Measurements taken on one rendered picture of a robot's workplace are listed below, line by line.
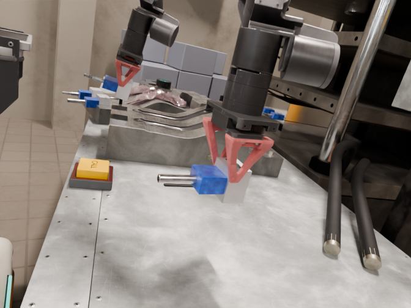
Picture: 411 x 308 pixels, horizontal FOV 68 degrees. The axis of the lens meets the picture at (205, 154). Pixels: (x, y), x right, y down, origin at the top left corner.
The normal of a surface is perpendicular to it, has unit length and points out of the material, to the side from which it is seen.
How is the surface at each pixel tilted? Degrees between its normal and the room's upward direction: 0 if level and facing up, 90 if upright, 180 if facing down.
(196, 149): 90
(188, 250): 0
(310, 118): 90
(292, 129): 90
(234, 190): 91
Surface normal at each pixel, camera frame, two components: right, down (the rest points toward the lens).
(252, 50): -0.25, 0.27
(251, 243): 0.22, -0.92
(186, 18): 0.45, 0.39
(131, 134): 0.25, 0.37
